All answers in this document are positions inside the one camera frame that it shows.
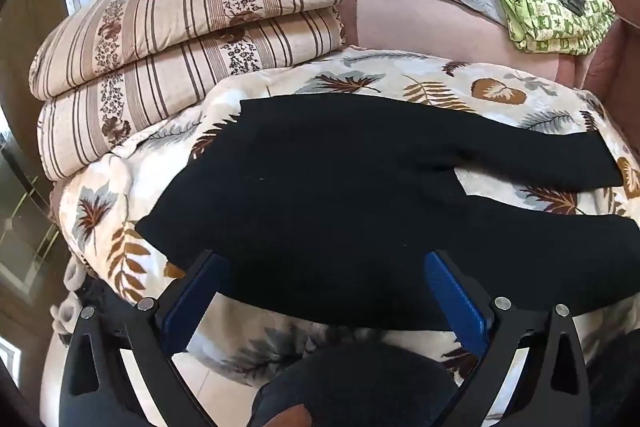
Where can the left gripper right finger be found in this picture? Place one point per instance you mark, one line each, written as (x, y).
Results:
(533, 359)

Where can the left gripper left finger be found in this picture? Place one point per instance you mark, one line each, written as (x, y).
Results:
(96, 389)

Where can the black pants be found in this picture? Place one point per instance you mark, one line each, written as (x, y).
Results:
(326, 205)

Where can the white socks on floor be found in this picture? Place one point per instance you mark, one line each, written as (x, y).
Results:
(65, 316)

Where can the operator dark trouser leg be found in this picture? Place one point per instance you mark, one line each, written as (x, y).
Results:
(362, 384)

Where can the striped floral folded quilt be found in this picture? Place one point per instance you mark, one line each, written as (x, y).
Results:
(116, 67)

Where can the green patterned cloth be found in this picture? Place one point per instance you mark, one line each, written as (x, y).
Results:
(573, 27)

